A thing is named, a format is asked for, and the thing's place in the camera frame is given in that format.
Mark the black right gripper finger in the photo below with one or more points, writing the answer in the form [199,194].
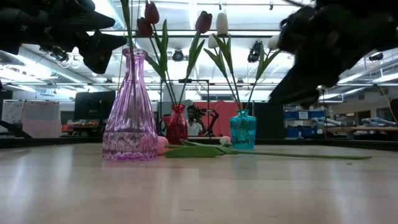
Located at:
[298,90]

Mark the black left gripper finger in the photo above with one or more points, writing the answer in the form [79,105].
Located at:
[93,21]
[99,49]

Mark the white artificial tulip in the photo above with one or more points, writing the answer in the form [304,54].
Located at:
[212,41]
[273,43]
[222,24]

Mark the small black robot arm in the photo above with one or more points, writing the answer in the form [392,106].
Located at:
[214,116]

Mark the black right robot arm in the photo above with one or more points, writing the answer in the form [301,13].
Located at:
[382,12]

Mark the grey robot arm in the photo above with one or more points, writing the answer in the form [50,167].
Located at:
[374,121]
[323,121]

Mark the blue glass vase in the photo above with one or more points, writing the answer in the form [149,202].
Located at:
[243,130]

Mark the pink glass vase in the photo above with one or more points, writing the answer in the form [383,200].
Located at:
[130,124]

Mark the red glass vase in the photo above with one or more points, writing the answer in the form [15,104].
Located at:
[176,127]

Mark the blue storage bin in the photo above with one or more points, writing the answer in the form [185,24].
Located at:
[317,114]
[295,133]

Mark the black ceiling device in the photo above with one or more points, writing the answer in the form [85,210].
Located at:
[60,55]

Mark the black panel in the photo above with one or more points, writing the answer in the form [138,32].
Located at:
[269,121]

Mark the black ceiling fixture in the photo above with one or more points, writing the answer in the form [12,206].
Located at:
[376,56]

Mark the red panel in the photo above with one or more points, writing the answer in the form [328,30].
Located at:
[228,118]

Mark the white board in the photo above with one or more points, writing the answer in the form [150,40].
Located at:
[42,121]

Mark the person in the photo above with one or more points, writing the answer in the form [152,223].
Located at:
[194,127]

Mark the black overhead camera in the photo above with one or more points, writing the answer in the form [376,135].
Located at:
[255,51]

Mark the round black camera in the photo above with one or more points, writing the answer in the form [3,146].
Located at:
[178,55]

